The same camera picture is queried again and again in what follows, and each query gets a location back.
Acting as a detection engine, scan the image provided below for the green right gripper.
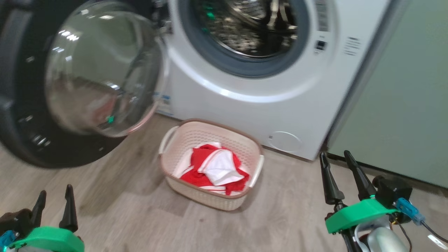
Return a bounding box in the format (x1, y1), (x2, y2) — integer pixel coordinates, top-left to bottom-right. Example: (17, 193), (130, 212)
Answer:
(319, 150), (398, 234)

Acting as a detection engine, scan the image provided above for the cream perforated laundry basket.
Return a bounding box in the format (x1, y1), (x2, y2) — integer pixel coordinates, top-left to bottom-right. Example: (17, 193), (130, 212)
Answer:
(158, 118), (265, 211)

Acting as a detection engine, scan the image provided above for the stainless steel washing machine drum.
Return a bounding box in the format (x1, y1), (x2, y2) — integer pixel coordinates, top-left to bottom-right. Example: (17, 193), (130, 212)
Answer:
(196, 0), (298, 58)

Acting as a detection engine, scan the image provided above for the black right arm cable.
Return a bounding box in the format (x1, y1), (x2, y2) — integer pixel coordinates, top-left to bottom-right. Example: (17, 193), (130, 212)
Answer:
(422, 222), (448, 245)

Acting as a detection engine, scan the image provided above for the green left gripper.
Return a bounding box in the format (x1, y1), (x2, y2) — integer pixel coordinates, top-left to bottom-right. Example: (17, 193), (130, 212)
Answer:
(7, 184), (85, 252)

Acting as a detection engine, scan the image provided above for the red and white garment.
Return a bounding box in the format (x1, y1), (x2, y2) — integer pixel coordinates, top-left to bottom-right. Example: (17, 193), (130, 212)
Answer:
(173, 142), (252, 196)

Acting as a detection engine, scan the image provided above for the blue energy label sticker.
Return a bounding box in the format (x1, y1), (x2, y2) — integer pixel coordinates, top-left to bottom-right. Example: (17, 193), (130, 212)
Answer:
(154, 93), (172, 118)

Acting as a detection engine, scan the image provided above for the round glass washer door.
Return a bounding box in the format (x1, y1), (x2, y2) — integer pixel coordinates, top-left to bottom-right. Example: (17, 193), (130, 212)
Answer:
(0, 0), (167, 169)

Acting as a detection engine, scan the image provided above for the grey rating label sticker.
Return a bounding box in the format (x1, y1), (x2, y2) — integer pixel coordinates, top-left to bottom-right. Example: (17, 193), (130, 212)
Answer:
(315, 0), (329, 32)

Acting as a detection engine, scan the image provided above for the pale green cabinet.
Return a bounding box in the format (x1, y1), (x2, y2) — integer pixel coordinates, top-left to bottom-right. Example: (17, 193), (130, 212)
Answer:
(327, 0), (448, 189)

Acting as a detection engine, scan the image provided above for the round white filter cover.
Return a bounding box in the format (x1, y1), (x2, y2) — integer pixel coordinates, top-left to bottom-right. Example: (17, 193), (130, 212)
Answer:
(268, 131), (303, 153)

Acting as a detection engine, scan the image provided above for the white front-load washing machine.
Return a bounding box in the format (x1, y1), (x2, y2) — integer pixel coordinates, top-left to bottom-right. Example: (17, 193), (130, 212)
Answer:
(154, 0), (399, 161)

